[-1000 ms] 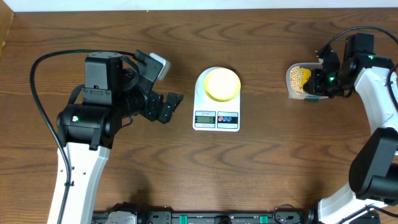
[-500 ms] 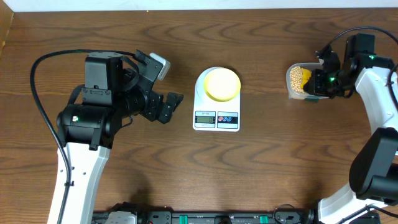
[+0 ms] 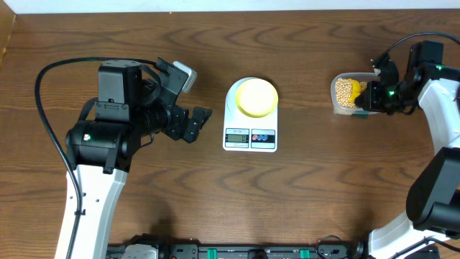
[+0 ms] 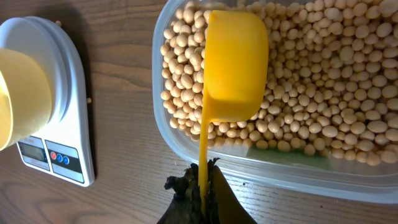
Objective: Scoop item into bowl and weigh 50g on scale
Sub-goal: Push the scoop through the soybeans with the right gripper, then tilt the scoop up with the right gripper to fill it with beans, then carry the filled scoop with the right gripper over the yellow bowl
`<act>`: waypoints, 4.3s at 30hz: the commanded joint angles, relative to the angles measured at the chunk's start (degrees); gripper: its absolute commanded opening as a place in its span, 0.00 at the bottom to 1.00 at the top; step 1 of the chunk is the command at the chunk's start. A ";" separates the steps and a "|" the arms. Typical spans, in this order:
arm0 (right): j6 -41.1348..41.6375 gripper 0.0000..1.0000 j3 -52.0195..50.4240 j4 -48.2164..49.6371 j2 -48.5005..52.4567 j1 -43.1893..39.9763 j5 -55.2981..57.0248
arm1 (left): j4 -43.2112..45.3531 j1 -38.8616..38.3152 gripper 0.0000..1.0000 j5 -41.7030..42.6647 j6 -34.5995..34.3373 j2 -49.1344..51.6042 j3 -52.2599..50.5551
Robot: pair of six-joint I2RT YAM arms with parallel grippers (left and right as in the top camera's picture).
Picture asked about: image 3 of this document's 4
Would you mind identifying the black left camera cable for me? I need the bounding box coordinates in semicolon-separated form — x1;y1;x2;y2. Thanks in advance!
34;56;159;259

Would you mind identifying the yellow plastic measuring scoop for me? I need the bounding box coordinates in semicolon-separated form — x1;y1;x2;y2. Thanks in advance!
348;78;362;103

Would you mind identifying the clear plastic container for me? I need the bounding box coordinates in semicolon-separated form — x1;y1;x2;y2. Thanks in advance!
331;73;379;116

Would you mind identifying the black camera cable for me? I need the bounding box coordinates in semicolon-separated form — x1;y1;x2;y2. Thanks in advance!
34;56;159;259
373;31;460;65

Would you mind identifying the pale yellow bowl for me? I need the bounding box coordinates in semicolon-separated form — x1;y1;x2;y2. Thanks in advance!
235;78;279;118

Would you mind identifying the soybeans pile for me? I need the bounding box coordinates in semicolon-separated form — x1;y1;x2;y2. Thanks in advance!
335;78;367;109

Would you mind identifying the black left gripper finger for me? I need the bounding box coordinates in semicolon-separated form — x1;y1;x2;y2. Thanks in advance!
181;120;201;143
191;106;213;132

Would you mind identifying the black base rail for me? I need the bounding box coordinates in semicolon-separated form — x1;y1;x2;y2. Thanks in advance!
105;234;370;259

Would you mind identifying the black right camera cable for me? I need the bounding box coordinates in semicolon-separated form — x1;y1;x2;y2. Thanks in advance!
373;31;460;65

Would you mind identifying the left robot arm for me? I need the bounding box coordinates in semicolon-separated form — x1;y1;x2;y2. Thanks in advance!
55;59;212;258

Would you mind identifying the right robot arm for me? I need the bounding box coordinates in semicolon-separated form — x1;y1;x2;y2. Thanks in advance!
354;40;459;258

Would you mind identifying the green tape label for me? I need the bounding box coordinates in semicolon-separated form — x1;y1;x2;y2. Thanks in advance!
352;113;369;119

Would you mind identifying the white digital kitchen scale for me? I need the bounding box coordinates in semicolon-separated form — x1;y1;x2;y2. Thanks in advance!
222;77;278;153

